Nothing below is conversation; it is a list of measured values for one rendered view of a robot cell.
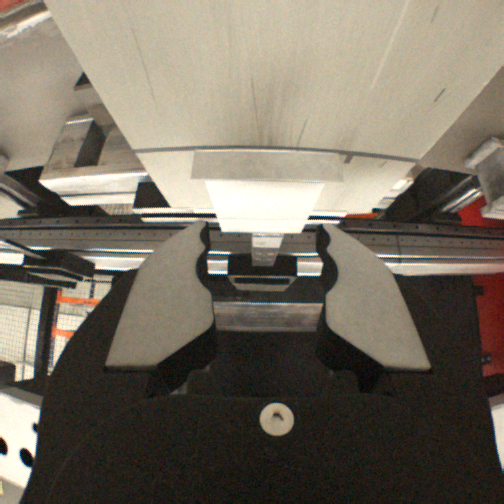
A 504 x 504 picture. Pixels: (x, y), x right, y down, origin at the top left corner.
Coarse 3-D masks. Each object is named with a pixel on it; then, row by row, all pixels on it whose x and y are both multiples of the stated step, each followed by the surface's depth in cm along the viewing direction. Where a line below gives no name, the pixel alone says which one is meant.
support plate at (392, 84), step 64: (64, 0) 5; (128, 0) 5; (192, 0) 6; (256, 0) 6; (320, 0) 6; (384, 0) 5; (448, 0) 5; (128, 64) 8; (192, 64) 8; (256, 64) 8; (320, 64) 8; (384, 64) 8; (448, 64) 7; (128, 128) 11; (192, 128) 12; (256, 128) 12; (320, 128) 11; (384, 128) 11; (192, 192) 18; (384, 192) 17
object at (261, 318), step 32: (224, 320) 19; (256, 320) 19; (288, 320) 19; (224, 352) 18; (256, 352) 18; (288, 352) 18; (224, 384) 17; (256, 384) 17; (288, 384) 17; (320, 384) 17
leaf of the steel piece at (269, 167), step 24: (192, 168) 13; (216, 168) 13; (240, 168) 13; (264, 168) 13; (288, 168) 13; (312, 168) 13; (336, 168) 13; (216, 192) 18; (240, 192) 18; (264, 192) 18; (288, 192) 17; (312, 192) 17; (240, 216) 22; (264, 216) 22; (288, 216) 21
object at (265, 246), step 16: (256, 240) 27; (272, 240) 27; (240, 256) 40; (256, 256) 34; (272, 256) 34; (288, 256) 40; (240, 272) 39; (256, 272) 39; (272, 272) 39; (288, 272) 39; (240, 288) 45; (256, 288) 44; (272, 288) 44
